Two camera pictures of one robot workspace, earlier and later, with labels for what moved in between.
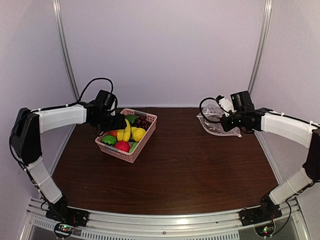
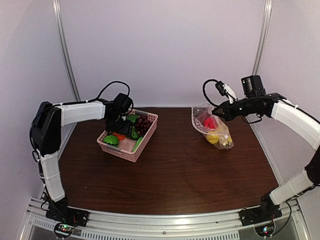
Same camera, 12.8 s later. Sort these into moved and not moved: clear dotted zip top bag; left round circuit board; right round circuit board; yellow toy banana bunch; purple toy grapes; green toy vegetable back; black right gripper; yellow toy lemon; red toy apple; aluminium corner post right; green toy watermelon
Moved: clear dotted zip top bag; yellow toy banana bunch; black right gripper; red toy apple; yellow toy lemon
Not moved: purple toy grapes; green toy watermelon; aluminium corner post right; left round circuit board; right round circuit board; green toy vegetable back
